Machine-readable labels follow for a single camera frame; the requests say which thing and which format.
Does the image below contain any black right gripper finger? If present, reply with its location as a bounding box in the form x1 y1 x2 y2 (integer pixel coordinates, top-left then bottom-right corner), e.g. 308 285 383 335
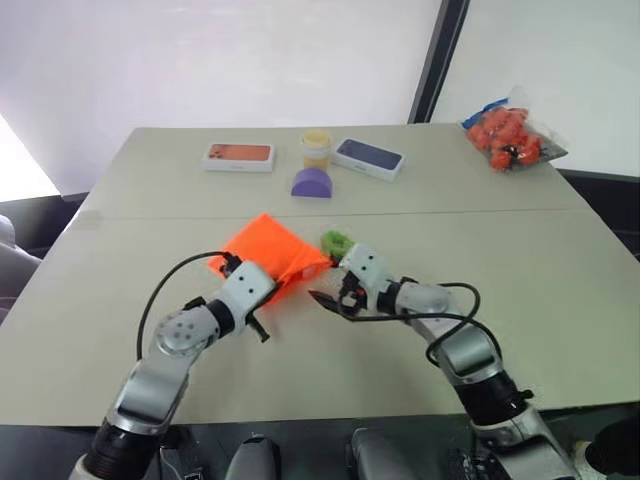
322 304 360 324
307 288 344 312

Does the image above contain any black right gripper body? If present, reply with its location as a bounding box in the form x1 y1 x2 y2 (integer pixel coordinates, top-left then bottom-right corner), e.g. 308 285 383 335
337 278 370 319

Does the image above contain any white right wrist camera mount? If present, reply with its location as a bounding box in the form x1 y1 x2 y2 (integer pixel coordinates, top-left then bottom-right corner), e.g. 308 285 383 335
338 243 390 312

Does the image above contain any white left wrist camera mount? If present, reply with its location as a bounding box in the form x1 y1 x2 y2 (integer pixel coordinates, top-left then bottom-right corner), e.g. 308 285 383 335
215 260 277 337

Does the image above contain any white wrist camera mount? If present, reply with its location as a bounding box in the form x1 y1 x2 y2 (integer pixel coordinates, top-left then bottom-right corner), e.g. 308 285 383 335
215 260 277 337
338 243 390 312

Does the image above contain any orange fabric pouch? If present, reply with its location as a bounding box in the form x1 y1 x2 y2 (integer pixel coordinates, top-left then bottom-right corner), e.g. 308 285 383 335
206 211 335 307

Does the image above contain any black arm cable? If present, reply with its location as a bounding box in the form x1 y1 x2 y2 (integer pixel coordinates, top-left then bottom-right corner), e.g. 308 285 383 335
349 281 506 372
136 251 236 362

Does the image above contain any white box with orange phone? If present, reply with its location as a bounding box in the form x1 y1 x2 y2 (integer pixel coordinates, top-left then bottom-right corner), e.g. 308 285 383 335
201 142 279 175

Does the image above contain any grey chair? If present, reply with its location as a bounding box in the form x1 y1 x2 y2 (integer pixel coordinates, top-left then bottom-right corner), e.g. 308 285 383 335
0 213 44 326

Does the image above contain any black rounded shape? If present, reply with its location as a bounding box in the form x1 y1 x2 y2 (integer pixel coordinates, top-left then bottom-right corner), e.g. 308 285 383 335
582 418 640 477

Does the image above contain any wide dark grey rounded shape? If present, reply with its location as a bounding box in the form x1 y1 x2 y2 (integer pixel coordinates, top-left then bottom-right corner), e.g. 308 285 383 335
344 425 454 480

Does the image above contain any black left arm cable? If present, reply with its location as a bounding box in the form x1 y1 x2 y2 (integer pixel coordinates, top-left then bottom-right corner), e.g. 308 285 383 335
136 251 236 362

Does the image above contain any black vertical wall frame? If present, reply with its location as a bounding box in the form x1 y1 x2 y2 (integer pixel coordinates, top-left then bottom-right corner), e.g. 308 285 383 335
406 0 472 126

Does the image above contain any yellow and white jar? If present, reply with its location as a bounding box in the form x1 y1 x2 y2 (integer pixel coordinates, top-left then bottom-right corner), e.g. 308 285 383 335
300 128 334 171

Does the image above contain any green ring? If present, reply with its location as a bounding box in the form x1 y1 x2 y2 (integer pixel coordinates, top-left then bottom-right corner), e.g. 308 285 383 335
319 229 357 261

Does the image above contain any narrow dark grey rounded shape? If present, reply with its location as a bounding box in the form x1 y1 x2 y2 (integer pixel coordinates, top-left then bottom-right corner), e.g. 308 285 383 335
225 432 282 480

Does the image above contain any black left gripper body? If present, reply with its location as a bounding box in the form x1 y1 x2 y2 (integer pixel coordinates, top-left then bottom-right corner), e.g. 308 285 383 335
220 252 245 279

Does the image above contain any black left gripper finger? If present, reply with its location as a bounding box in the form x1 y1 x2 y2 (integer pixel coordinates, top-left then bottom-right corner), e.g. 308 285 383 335
247 309 272 345

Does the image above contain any clear bag of orange items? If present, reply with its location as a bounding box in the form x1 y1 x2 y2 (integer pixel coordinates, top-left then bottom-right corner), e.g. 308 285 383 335
460 84 572 174

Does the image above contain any white box with blue phone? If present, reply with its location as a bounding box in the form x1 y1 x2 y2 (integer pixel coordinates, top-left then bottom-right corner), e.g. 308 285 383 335
330 137 407 185

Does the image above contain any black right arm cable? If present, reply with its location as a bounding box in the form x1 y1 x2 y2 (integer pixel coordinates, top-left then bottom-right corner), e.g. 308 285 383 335
349 281 506 372

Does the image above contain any purple half-round block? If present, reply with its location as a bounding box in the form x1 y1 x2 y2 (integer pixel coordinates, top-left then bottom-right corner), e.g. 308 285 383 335
289 167 337 202

